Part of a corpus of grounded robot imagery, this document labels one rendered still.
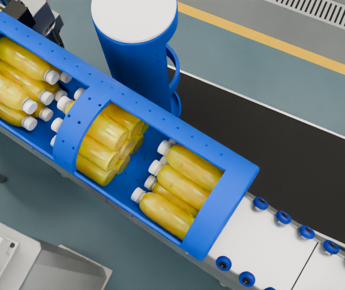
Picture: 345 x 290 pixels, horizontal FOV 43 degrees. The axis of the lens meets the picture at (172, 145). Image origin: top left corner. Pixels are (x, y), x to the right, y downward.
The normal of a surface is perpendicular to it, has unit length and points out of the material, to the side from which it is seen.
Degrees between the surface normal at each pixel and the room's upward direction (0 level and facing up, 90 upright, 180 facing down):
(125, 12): 0
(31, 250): 0
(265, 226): 0
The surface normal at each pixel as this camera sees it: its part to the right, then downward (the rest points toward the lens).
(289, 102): -0.04, -0.33
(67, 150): -0.44, 0.40
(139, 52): 0.09, 0.94
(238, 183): 0.13, -0.54
